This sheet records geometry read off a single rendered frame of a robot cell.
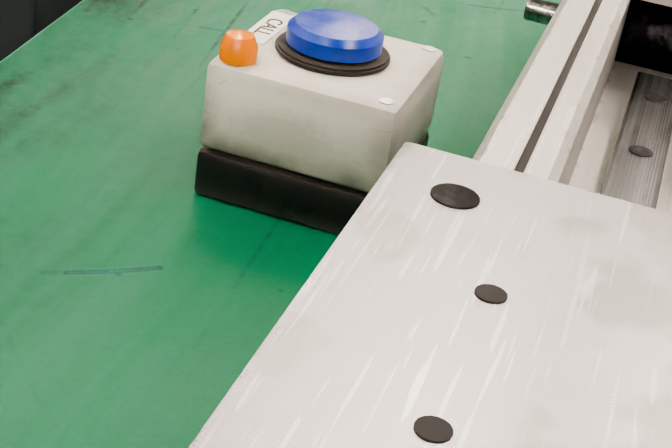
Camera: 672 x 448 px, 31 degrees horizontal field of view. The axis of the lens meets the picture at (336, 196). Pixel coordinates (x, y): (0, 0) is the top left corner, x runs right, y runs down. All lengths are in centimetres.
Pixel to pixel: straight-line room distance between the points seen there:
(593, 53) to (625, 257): 24
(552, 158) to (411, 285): 17
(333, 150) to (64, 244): 11
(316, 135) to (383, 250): 24
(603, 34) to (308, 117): 13
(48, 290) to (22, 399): 6
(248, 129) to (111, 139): 8
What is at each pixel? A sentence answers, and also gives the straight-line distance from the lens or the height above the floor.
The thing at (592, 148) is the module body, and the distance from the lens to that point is 51.
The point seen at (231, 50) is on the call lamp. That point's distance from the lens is 48.
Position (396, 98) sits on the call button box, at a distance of 48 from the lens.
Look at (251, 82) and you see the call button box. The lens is 48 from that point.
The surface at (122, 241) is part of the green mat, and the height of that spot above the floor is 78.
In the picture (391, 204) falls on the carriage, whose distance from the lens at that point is 26.
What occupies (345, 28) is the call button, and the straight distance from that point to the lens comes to 50.
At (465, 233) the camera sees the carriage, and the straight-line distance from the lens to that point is 25.
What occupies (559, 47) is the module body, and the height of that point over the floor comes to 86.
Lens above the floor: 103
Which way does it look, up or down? 28 degrees down
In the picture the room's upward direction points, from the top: 9 degrees clockwise
